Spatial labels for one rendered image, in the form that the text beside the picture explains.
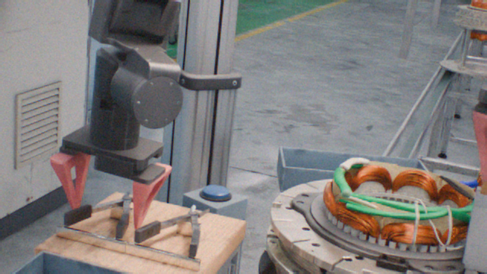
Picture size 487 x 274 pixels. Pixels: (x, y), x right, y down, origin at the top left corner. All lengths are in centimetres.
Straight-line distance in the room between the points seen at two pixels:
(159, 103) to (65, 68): 269
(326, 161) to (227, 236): 42
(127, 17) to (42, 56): 249
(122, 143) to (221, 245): 17
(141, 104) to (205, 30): 51
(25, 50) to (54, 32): 21
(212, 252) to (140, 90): 23
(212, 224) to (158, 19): 28
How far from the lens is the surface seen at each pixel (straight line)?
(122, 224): 87
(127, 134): 85
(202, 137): 129
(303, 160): 130
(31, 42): 321
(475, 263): 88
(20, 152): 326
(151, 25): 82
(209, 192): 112
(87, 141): 87
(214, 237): 93
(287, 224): 91
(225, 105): 129
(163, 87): 76
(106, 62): 82
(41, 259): 87
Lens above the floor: 145
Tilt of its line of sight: 17 degrees down
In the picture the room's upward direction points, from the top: 6 degrees clockwise
